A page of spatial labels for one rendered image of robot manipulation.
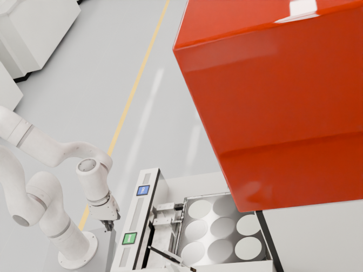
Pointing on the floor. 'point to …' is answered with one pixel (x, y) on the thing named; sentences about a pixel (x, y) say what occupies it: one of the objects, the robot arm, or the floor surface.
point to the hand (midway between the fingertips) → (109, 225)
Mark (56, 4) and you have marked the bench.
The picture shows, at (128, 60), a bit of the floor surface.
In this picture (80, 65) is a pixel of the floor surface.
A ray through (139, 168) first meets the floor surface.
